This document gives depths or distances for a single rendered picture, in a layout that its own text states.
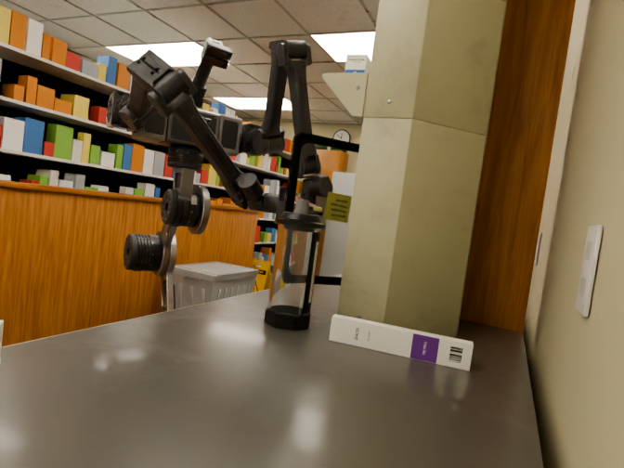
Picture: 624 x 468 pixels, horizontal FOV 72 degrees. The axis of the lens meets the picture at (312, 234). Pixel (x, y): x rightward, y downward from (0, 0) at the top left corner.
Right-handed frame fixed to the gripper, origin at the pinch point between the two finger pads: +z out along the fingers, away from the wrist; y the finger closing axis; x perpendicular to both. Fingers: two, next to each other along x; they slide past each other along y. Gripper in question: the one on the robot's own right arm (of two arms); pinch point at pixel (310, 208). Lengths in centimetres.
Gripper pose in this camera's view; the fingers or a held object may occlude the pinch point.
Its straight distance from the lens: 122.6
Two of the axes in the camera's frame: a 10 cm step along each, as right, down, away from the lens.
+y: 1.3, -9.9, -0.5
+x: 4.2, 0.1, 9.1
